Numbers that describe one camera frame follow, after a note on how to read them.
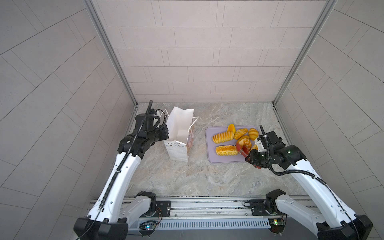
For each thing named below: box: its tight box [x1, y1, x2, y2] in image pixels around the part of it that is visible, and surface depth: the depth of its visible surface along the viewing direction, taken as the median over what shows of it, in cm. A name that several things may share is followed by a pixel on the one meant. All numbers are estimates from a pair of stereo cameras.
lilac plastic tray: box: [205, 125, 259, 163], surface depth 94 cm
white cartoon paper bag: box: [163, 106, 200, 162], surface depth 77 cm
